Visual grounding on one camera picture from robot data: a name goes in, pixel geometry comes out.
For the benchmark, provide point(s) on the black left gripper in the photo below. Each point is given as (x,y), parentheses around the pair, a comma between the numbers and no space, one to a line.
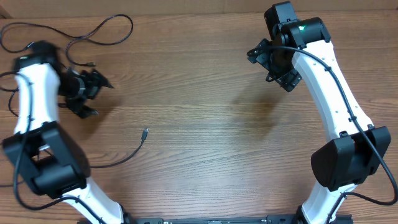
(90,79)

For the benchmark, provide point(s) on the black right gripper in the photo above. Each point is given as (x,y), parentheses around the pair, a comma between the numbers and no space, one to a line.
(290,78)

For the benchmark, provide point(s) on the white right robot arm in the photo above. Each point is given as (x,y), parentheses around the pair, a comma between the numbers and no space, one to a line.
(302,51)

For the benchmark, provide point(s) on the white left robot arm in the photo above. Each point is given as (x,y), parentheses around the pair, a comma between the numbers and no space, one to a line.
(49,166)

